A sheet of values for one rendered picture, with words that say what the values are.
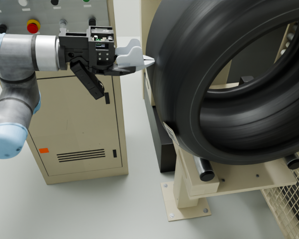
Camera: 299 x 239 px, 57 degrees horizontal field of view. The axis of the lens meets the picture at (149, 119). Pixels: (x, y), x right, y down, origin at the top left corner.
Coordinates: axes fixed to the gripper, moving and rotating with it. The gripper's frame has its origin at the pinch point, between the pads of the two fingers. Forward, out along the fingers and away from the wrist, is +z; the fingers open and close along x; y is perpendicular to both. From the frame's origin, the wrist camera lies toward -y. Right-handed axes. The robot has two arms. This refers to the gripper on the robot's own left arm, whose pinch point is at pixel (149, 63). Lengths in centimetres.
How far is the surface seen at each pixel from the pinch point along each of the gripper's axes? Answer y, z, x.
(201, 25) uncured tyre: 13.8, 7.1, -8.6
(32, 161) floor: -131, -58, 77
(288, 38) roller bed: -9, 62, 35
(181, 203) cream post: -112, 37, 25
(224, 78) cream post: -21.4, 35.2, 24.8
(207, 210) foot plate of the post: -116, 53, 21
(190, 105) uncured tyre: -2.7, 7.7, -12.0
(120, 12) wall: -92, 17, 253
